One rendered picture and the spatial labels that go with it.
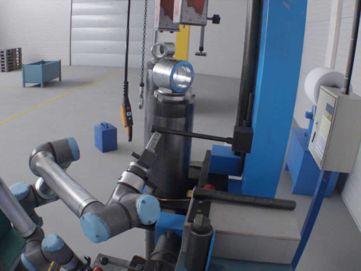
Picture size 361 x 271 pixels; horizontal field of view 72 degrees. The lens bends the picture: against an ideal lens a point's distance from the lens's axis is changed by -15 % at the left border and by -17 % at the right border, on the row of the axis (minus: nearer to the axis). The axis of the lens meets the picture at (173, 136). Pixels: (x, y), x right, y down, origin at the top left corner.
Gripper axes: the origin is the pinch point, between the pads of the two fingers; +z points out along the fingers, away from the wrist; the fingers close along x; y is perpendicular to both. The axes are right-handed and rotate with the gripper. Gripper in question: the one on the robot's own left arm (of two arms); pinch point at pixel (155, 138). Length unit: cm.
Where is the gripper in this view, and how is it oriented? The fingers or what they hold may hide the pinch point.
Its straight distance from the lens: 109.0
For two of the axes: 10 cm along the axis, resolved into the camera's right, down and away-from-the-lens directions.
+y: -8.4, -5.2, -1.8
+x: -3.8, 3.2, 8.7
